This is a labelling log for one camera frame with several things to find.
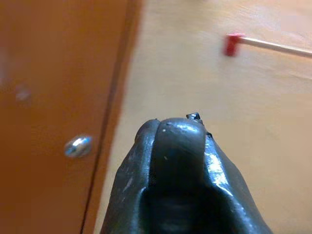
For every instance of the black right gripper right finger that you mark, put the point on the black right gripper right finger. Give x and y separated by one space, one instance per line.
180 146

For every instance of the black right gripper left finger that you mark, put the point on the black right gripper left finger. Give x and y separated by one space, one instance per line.
128 175

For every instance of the silver round door knob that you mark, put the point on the silver round door knob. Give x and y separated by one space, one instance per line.
78 146

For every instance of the small round door lock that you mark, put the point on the small round door lock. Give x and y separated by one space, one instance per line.
23 93

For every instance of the orange-brown wooden door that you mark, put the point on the orange-brown wooden door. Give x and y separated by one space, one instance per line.
56 61

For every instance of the wooden broomstick with red cap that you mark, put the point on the wooden broomstick with red cap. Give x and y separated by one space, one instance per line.
275 46

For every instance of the brown wooden door frame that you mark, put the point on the brown wooden door frame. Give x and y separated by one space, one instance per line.
122 73

